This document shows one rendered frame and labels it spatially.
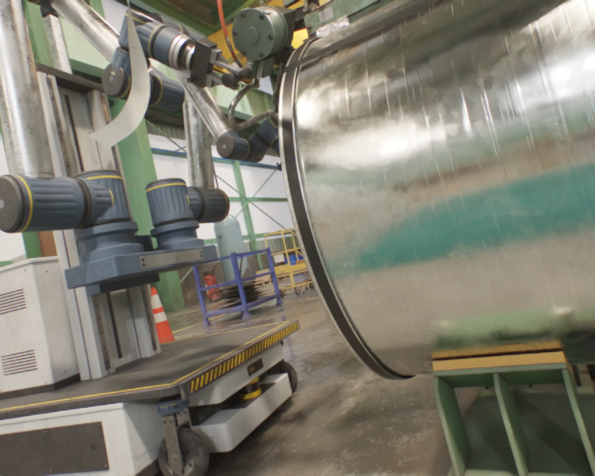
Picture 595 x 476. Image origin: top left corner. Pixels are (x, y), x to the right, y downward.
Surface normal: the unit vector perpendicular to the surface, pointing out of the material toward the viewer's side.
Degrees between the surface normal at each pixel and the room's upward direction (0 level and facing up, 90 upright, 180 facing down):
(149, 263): 90
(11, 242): 90
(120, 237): 90
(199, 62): 115
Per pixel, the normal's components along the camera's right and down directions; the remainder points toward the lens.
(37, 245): 0.85, -0.23
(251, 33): -0.40, 0.47
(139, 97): 0.66, -0.29
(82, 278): -0.40, 0.03
